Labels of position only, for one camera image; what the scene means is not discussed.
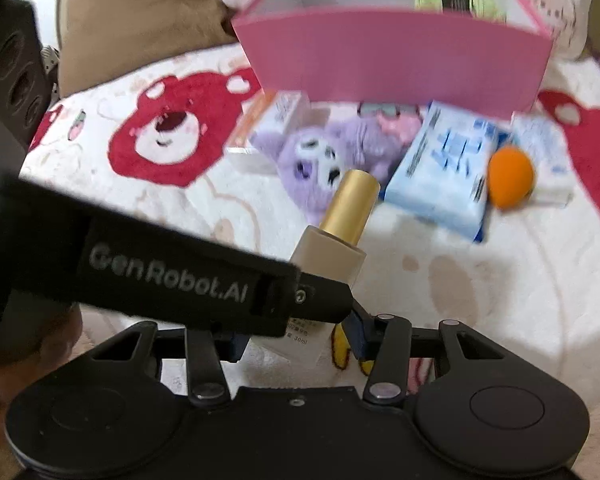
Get pink cardboard box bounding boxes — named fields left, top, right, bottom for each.
left=231, top=0, right=556, bottom=122

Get red bear printed blanket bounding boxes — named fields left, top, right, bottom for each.
left=19, top=42, right=600, bottom=413

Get orange makeup sponge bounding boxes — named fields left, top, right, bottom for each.
left=487, top=145, right=536, bottom=210

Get small white tissue pack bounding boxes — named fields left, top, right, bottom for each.
left=510, top=112, right=574, bottom=207

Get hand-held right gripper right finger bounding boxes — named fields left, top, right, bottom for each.
left=341, top=305, right=503, bottom=406

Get white and orange carton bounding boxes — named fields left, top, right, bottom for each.
left=227, top=91, right=313, bottom=173

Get brown sofa cushion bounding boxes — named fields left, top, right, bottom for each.
left=55, top=0, right=242, bottom=97

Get purple plush toy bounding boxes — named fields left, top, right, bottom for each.
left=252, top=109, right=421, bottom=223

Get person's left hand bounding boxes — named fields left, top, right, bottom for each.
left=0, top=305, right=84, bottom=413

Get blue wet wipes pack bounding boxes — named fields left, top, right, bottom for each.
left=382, top=102, right=513, bottom=244

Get green yarn ball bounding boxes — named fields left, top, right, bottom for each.
left=414, top=0, right=508, bottom=23

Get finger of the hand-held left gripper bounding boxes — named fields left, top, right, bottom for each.
left=285, top=272, right=354, bottom=325

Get foundation bottle with gold cap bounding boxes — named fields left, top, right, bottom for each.
left=280, top=169, right=382, bottom=368

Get dark object with round holes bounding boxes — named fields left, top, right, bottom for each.
left=0, top=0, right=57, bottom=152

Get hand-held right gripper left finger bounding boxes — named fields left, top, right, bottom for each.
left=87, top=322, right=252, bottom=408

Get polka dot cloth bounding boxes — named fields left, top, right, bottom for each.
left=40, top=45, right=62, bottom=107

